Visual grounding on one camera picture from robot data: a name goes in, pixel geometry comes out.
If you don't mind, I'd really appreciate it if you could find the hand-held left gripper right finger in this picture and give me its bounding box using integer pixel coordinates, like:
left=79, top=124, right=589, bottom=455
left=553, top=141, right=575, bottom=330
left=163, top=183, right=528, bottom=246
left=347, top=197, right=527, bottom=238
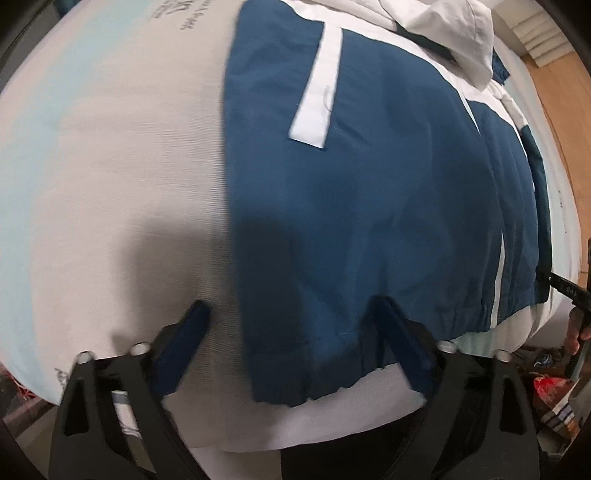
left=369, top=295, right=541, bottom=480

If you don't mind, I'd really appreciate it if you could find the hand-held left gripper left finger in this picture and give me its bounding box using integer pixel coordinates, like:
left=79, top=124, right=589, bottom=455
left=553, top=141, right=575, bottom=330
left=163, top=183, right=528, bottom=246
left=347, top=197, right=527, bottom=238
left=48, top=300, right=213, bottom=480

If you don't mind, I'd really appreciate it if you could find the white and blue hooded jacket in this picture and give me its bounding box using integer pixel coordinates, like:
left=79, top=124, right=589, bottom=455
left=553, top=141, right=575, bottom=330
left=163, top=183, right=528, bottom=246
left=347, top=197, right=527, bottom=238
left=222, top=0, right=555, bottom=409

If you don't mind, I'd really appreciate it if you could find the person's right hand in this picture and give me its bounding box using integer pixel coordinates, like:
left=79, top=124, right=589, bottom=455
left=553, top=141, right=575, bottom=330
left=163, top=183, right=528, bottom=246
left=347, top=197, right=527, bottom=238
left=566, top=305, right=591, bottom=357

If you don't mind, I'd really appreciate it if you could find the red bag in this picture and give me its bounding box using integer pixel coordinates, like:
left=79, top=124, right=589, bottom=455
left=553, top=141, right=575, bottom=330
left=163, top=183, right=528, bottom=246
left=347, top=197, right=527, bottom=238
left=533, top=375, right=574, bottom=418

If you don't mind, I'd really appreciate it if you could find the striped cloth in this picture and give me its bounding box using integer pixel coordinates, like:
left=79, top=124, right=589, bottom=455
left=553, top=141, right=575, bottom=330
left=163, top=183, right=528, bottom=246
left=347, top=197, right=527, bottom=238
left=540, top=398, right=581, bottom=440

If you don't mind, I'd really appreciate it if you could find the wooden headboard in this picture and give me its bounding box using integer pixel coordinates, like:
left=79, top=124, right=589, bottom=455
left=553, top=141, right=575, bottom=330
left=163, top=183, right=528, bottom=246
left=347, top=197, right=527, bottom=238
left=489, top=0, right=591, bottom=278

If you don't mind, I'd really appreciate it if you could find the striped bed mattress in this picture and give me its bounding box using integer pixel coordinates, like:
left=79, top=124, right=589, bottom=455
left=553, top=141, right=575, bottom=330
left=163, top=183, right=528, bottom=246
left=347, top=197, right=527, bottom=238
left=0, top=0, right=586, bottom=457

